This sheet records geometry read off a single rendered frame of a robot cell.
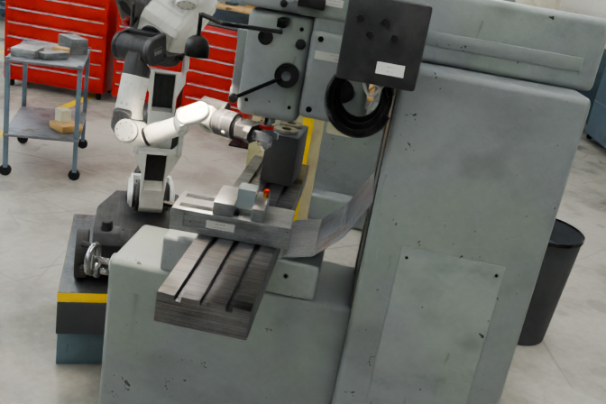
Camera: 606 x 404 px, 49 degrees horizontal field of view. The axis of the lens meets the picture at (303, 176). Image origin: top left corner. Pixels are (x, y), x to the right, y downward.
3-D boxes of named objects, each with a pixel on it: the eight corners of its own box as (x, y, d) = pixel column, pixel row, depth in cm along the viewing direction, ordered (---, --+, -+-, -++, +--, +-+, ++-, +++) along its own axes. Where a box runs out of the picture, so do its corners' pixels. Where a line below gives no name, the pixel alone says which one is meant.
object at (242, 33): (228, 96, 205) (237, 28, 199) (231, 94, 209) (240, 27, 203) (241, 98, 205) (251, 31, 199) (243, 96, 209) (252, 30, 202)
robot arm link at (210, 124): (215, 130, 210) (186, 121, 214) (227, 142, 220) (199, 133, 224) (229, 98, 212) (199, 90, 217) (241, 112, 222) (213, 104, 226)
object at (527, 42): (309, 41, 188) (322, -31, 182) (317, 34, 210) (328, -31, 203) (592, 94, 183) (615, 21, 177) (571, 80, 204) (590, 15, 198)
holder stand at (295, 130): (259, 180, 245) (267, 129, 239) (271, 164, 266) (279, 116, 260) (290, 187, 244) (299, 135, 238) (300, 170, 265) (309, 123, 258)
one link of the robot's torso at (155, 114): (135, 142, 279) (145, 30, 269) (178, 145, 284) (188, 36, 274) (135, 150, 265) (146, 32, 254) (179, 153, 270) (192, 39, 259)
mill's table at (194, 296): (152, 320, 160) (155, 291, 157) (252, 172, 277) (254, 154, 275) (245, 340, 158) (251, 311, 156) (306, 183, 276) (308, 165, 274)
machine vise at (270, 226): (169, 229, 192) (172, 194, 189) (181, 210, 206) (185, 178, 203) (287, 250, 191) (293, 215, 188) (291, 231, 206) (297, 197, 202)
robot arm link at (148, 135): (175, 135, 215) (122, 153, 218) (186, 137, 225) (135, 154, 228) (166, 105, 215) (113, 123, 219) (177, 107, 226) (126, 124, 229)
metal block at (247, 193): (235, 207, 193) (238, 188, 191) (239, 200, 199) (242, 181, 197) (252, 210, 193) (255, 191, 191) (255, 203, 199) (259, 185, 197)
